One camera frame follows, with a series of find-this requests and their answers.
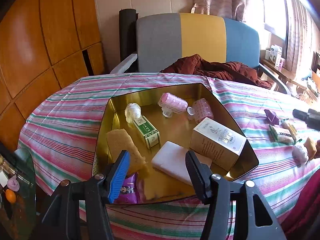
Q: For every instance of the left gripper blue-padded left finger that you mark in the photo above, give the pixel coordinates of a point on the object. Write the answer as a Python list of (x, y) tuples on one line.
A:
[(61, 220)]

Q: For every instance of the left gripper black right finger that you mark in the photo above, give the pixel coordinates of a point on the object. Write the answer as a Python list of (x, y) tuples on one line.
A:
[(254, 218)]

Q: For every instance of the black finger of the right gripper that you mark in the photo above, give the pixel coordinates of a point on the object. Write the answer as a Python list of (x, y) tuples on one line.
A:
[(311, 118)]

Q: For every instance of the yellow knit cloth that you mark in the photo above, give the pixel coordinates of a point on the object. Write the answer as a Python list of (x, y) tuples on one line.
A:
[(310, 145)]

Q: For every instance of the yellow Weidan cracker pack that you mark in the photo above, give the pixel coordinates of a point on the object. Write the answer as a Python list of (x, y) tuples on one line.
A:
[(286, 124)]

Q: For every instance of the large cracker pack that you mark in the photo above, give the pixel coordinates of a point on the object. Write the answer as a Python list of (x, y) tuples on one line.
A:
[(281, 135)]

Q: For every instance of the clear plastic bag bundle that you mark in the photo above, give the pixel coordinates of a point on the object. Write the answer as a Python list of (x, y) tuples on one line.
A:
[(301, 153)]

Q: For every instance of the purple candy packet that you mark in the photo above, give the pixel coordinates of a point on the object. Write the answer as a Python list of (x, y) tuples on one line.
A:
[(129, 191), (271, 117)]

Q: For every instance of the cream cardboard box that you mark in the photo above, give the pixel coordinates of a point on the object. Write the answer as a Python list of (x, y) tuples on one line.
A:
[(217, 142)]

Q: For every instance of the yellow sponge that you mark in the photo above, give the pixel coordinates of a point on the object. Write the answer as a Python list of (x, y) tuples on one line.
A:
[(118, 140)]

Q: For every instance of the white sponge block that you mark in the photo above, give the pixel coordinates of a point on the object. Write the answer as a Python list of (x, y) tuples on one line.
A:
[(170, 159)]

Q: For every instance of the pink hair roller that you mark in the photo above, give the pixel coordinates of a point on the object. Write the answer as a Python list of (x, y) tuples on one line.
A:
[(170, 104), (199, 111)]

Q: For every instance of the green tea box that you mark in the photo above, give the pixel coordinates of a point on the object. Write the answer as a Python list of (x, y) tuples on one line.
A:
[(149, 133)]

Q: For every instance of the white plastic ball bundle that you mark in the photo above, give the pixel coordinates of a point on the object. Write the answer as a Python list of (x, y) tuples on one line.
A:
[(132, 112)]

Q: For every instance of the red bed cover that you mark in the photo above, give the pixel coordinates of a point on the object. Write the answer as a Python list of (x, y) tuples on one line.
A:
[(303, 220)]

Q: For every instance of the wooden side table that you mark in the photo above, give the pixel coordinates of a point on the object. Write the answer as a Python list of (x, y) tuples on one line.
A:
[(295, 86)]

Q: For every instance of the glass side table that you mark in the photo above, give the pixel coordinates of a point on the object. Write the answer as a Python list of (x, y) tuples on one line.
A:
[(18, 194)]

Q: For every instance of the white product boxes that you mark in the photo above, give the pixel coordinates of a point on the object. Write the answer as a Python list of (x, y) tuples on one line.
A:
[(274, 55)]

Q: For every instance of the striped tablecloth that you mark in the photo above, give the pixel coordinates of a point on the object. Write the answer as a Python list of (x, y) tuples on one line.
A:
[(62, 135)]

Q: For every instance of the rust red jacket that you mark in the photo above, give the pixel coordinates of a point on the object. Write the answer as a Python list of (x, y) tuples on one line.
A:
[(229, 71)]

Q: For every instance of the gold metal tin box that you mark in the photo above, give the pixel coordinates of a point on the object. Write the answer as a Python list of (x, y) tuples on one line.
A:
[(154, 185)]

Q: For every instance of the grey yellow blue chair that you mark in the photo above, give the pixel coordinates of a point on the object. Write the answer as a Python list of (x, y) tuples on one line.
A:
[(162, 39)]

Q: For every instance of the wooden wardrobe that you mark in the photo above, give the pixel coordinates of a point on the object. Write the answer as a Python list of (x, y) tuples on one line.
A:
[(45, 45)]

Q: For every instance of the black rolled mat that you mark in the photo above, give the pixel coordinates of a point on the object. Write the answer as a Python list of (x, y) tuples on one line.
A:
[(127, 32)]

